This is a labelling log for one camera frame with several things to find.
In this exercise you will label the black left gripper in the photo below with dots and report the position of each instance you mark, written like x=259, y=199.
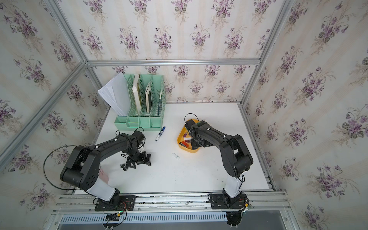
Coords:
x=143, y=161

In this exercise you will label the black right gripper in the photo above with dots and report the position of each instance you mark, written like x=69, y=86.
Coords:
x=194, y=144

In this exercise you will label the yellow plastic storage box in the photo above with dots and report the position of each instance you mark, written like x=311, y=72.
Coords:
x=186, y=139

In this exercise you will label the small black usb pair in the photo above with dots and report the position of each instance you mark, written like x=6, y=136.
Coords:
x=123, y=166

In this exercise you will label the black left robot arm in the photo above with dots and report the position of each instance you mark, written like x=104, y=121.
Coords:
x=82, y=169

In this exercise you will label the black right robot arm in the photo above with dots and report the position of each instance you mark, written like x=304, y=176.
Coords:
x=235, y=155

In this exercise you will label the blue white marker pen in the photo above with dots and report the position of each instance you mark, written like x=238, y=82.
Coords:
x=160, y=134

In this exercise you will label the pink pen cup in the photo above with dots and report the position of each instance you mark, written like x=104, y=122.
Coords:
x=103, y=176

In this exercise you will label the dark pen in organizer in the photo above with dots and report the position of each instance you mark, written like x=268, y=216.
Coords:
x=159, y=103

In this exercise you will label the green desk file organizer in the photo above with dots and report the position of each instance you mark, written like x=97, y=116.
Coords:
x=149, y=122

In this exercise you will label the beige notebook in organizer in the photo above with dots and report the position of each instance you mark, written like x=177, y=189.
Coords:
x=148, y=98

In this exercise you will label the white book in organizer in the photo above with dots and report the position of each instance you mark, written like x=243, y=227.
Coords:
x=136, y=93

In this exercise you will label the white paper stack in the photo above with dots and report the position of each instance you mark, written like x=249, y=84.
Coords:
x=116, y=94

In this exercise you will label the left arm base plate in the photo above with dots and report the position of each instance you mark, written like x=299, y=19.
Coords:
x=121, y=203

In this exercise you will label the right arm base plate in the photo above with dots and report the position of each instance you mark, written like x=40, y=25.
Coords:
x=223, y=201

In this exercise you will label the aluminium front rail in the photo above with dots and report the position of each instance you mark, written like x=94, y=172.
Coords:
x=175, y=202

